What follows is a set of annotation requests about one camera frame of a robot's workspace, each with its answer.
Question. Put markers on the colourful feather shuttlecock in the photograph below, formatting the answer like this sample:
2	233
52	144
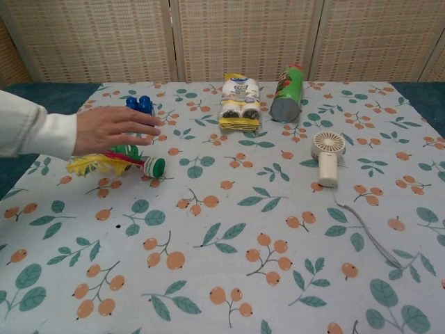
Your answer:
153	167

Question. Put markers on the yellow white snack pack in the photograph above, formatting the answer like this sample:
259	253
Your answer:
240	104

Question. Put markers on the cream handheld fan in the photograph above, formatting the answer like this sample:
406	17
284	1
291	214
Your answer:
327	167

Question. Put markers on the person's bare hand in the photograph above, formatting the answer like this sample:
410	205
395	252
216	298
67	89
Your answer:
104	128

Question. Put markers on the white sleeved forearm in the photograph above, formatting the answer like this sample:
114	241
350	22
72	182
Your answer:
31	132

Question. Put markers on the blue toy building block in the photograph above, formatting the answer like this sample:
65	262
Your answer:
140	103

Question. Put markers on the green chips can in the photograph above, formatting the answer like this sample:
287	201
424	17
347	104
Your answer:
286	101

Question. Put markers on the woven folding screen panel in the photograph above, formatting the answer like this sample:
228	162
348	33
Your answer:
438	66
8	59
375	38
97	38
247	35

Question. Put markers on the floral fruit print tablecloth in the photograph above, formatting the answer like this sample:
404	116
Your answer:
243	215

